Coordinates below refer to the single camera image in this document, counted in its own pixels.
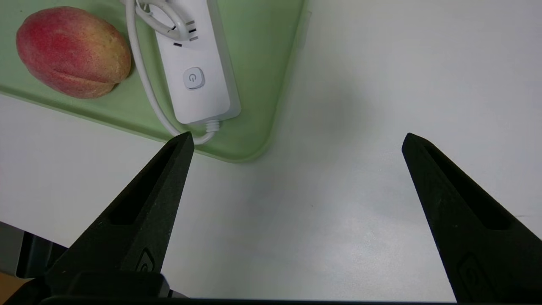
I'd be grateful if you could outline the light green plastic tray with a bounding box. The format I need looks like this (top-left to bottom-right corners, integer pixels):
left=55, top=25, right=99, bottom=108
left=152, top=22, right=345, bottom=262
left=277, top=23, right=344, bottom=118
left=0, top=0, right=306, bottom=164

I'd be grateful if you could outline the black robot chassis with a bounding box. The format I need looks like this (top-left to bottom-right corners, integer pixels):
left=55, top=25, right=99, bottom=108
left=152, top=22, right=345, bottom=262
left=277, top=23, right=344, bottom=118
left=0, top=220, right=70, bottom=293

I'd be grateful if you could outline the white power strip with cord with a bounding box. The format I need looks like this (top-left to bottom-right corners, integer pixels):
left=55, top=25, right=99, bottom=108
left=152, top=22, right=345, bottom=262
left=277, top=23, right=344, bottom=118
left=121, top=0, right=242, bottom=145

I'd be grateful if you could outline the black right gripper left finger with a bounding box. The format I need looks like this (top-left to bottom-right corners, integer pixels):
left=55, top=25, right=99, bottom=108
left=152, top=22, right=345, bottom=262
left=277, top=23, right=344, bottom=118
left=44, top=131, right=195, bottom=295

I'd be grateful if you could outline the red peach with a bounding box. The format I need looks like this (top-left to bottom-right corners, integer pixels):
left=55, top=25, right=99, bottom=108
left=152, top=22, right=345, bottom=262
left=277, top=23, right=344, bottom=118
left=16, top=6, right=133, bottom=100

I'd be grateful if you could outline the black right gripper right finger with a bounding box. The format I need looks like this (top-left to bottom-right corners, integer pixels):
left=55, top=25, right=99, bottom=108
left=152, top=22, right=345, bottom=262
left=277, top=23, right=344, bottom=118
left=401, top=133, right=542, bottom=302

